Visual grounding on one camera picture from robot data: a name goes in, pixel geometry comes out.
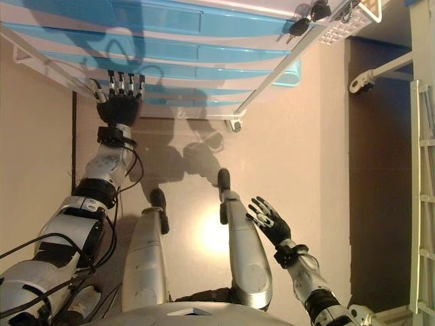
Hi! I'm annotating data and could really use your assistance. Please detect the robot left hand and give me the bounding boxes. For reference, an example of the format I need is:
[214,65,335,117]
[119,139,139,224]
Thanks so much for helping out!
[88,69,146,128]

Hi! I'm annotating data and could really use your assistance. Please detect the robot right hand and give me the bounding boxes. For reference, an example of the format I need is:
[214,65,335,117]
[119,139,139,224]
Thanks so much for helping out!
[245,195,292,246]

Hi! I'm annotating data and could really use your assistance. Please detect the blue fronted cart drawer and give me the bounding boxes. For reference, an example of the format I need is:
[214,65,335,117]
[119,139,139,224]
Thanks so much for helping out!
[81,63,283,86]

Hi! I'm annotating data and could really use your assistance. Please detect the silver robot right leg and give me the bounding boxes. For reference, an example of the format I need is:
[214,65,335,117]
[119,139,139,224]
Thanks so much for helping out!
[216,168,275,312]

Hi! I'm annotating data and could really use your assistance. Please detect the silver robot leg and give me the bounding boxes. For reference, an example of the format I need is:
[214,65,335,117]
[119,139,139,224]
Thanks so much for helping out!
[121,188,171,313]
[216,168,275,312]

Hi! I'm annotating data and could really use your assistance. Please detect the black floor strip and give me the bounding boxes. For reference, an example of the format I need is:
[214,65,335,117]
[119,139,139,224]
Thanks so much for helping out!
[71,90,78,188]

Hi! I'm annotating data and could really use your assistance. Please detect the grey robot torso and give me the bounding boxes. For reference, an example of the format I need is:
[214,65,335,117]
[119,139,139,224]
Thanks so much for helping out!
[115,298,320,326]

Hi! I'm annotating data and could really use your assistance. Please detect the silver robot left leg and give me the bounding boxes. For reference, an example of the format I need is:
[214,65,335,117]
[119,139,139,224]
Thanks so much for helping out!
[121,188,171,313]

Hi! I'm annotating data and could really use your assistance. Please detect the light blue plastic bin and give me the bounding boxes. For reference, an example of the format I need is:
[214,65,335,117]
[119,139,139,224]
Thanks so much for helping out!
[271,57,302,88]

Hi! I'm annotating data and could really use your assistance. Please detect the white medical cart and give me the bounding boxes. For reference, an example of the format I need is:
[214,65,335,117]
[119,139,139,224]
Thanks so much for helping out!
[0,0,385,133]

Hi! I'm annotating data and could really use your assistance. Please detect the white plastic mesh basket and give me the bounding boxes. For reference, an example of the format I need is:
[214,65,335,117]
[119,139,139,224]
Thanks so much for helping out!
[317,0,383,46]

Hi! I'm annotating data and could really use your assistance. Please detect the metal key bunch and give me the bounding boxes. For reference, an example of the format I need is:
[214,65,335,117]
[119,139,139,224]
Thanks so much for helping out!
[339,0,362,22]

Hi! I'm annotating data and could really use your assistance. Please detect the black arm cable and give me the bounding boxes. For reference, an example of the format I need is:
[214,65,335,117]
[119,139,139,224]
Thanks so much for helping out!
[66,183,120,289]

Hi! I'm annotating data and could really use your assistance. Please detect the white ladder-like rail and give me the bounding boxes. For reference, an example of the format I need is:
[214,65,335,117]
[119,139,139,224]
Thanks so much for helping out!
[409,79,435,306]

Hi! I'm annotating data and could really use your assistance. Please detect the white wheeled metal frame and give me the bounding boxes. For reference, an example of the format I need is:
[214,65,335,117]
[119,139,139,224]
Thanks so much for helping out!
[349,50,414,96]

